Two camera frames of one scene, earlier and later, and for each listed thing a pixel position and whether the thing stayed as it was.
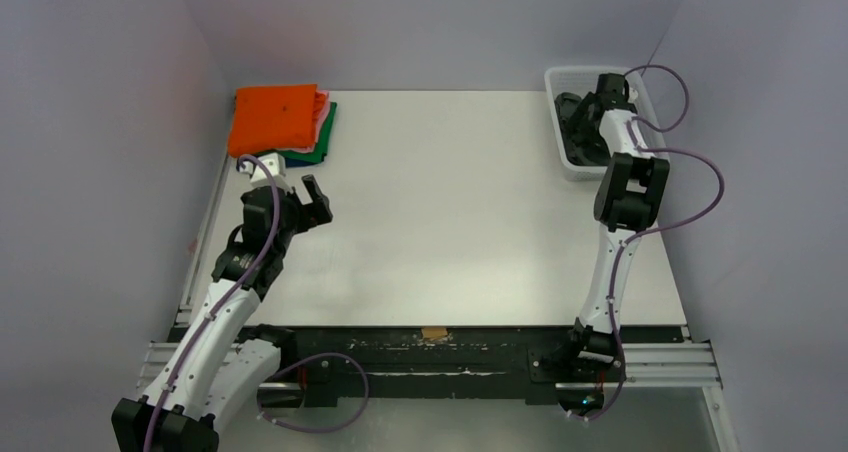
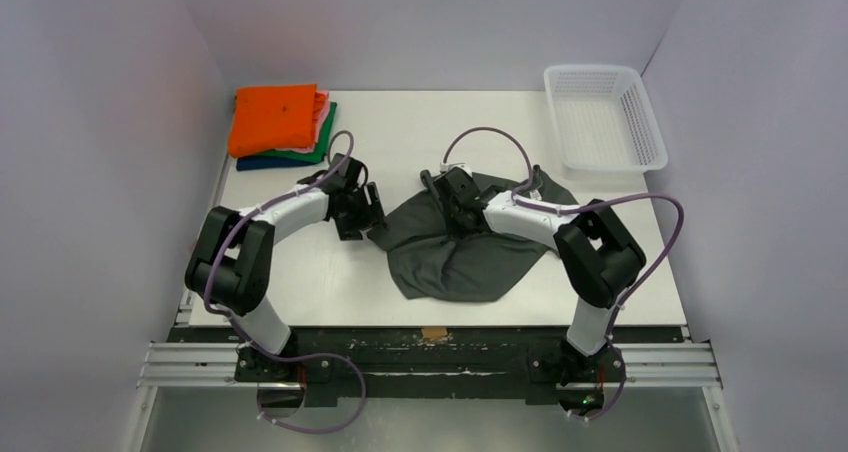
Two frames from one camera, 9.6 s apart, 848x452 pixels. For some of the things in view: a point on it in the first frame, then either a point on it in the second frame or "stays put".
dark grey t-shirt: [590, 151] → [429, 262]
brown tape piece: [434, 332] stays put
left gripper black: [310, 214] → [369, 213]
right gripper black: [582, 119] → [454, 199]
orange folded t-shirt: [266, 119] stays put
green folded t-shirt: [321, 148] stays put
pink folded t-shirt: [311, 149] stays put
